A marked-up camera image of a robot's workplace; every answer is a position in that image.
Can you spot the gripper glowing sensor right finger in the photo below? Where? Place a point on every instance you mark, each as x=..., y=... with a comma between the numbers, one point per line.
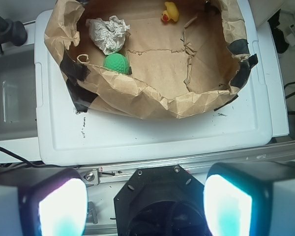
x=250, y=199

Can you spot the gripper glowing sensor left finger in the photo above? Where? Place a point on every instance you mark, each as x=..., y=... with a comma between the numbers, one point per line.
x=42, y=202

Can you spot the crumpled white paper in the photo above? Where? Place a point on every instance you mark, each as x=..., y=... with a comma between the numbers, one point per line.
x=109, y=36

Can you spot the white plastic bin lid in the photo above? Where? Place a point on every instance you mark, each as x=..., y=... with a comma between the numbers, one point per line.
x=67, y=137

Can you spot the clear plastic bin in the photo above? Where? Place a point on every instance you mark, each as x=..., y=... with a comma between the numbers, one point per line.
x=17, y=93

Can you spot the brown paper bag tray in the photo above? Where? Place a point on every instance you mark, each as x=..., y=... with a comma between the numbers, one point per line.
x=177, y=69

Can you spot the green dimpled ball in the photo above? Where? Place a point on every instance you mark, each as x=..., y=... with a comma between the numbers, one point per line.
x=117, y=62

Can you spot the black clamp knob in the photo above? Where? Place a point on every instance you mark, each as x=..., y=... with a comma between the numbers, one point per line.
x=13, y=32

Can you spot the yellow rubber duck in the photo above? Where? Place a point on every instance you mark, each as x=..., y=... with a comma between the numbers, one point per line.
x=171, y=12

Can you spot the aluminium extrusion rail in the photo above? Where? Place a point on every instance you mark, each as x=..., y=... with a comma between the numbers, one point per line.
x=194, y=164

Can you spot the black octagonal mount plate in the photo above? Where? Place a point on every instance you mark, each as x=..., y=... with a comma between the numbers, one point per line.
x=161, y=201

